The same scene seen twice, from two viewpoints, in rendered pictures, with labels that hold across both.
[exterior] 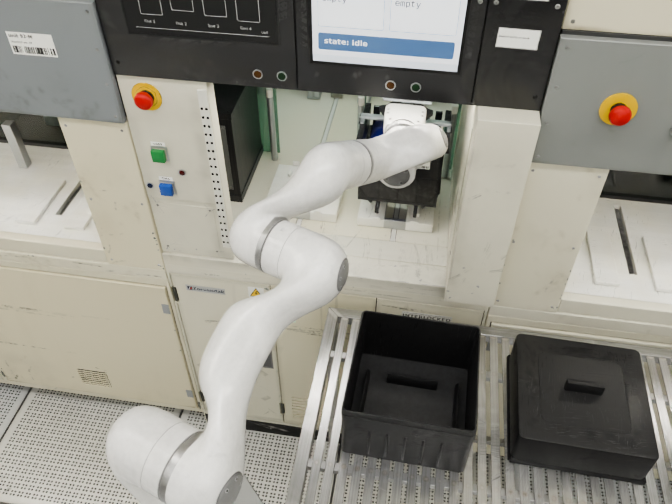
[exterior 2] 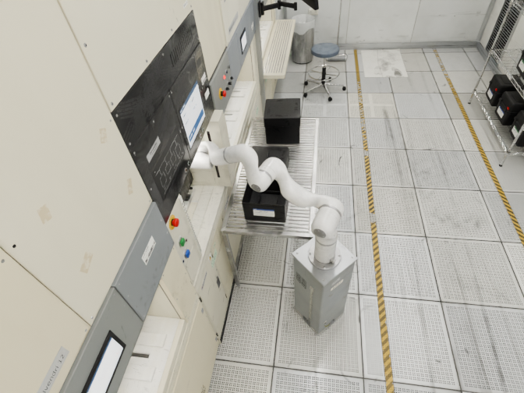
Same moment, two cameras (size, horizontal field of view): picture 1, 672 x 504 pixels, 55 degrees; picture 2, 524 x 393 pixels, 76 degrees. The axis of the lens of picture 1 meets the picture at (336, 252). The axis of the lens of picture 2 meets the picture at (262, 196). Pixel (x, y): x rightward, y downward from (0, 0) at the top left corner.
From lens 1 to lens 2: 1.59 m
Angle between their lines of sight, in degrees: 57
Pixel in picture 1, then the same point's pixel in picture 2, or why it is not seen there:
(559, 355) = not seen: hidden behind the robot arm
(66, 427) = not seen: outside the picture
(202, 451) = (331, 200)
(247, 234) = (265, 178)
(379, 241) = (197, 205)
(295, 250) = (273, 165)
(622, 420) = (277, 152)
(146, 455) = (333, 215)
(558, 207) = not seen: hidden behind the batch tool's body
